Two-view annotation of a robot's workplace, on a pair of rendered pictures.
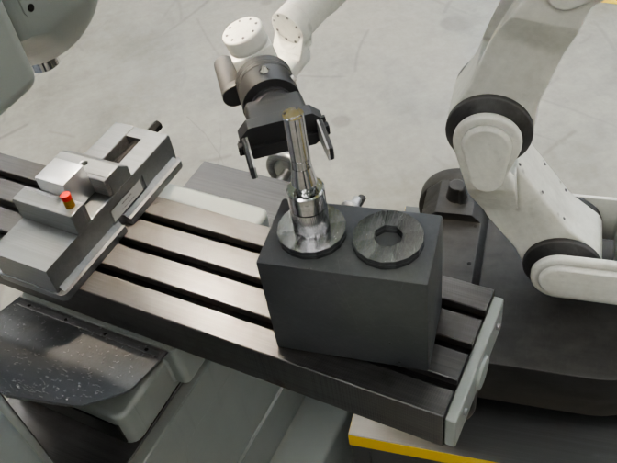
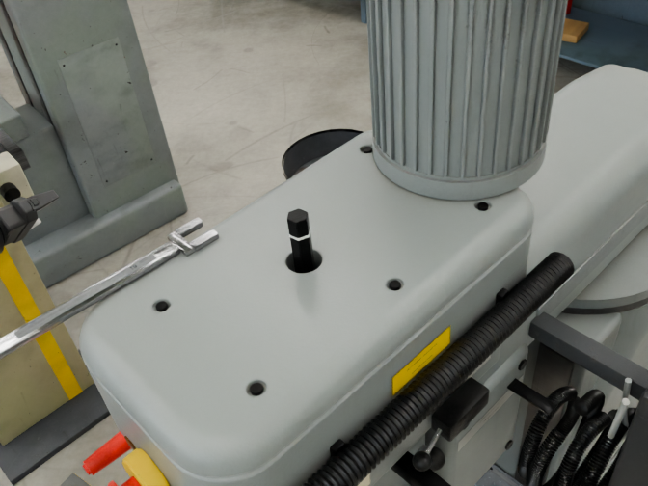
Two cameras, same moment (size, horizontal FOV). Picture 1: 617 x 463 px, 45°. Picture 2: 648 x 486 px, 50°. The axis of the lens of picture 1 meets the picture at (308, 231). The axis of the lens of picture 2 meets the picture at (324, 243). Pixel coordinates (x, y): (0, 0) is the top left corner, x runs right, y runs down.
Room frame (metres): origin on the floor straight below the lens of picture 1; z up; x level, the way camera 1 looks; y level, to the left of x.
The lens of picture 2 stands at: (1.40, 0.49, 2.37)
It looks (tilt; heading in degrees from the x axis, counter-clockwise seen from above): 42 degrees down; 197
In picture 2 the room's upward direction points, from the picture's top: 7 degrees counter-clockwise
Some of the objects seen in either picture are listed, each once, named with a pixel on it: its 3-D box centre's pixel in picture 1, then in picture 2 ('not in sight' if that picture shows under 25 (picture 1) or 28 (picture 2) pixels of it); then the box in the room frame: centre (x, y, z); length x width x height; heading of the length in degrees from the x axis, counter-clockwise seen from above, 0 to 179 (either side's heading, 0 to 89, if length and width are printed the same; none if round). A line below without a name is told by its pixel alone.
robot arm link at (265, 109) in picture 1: (274, 110); not in sight; (0.89, 0.02, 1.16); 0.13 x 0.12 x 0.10; 96
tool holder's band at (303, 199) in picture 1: (305, 190); not in sight; (0.68, -0.01, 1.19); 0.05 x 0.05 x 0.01
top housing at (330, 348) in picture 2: not in sight; (321, 305); (0.91, 0.32, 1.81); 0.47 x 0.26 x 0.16; 147
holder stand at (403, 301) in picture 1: (354, 281); not in sight; (0.66, -0.05, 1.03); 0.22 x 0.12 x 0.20; 67
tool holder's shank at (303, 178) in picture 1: (299, 152); not in sight; (0.68, -0.01, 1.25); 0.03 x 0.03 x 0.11
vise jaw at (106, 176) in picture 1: (89, 170); not in sight; (1.01, 0.35, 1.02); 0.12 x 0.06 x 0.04; 56
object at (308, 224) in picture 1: (308, 209); not in sight; (0.68, -0.01, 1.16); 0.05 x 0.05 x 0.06
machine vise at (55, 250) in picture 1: (86, 195); not in sight; (0.99, 0.36, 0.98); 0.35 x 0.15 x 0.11; 146
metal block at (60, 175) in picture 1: (65, 185); not in sight; (0.96, 0.38, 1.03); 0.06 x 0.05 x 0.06; 56
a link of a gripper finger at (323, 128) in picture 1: (328, 140); not in sight; (0.80, -0.05, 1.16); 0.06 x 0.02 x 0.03; 6
